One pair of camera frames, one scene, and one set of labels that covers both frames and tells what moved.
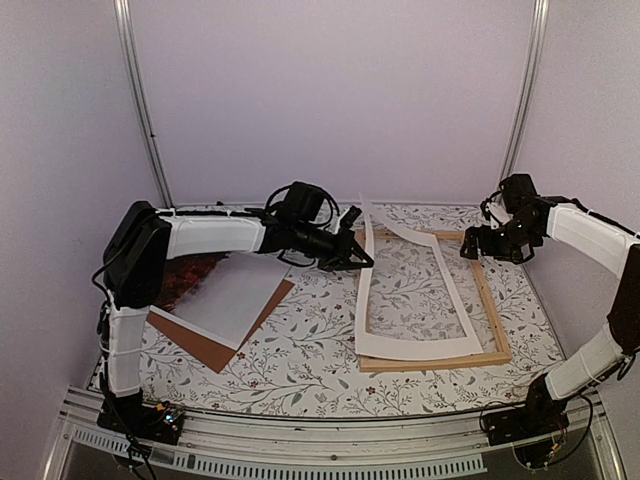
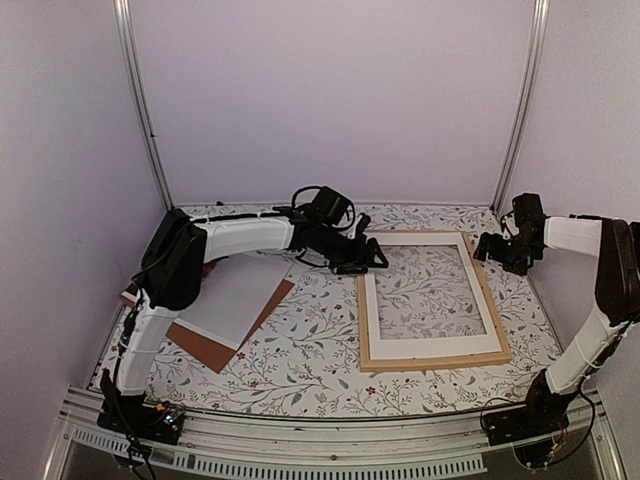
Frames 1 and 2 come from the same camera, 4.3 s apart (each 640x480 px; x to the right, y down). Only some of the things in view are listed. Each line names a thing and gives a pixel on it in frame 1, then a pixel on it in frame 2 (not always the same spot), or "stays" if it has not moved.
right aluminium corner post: (514, 145) stays
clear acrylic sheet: (410, 299) stays
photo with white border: (222, 296) stays
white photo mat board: (403, 348) to (430, 346)
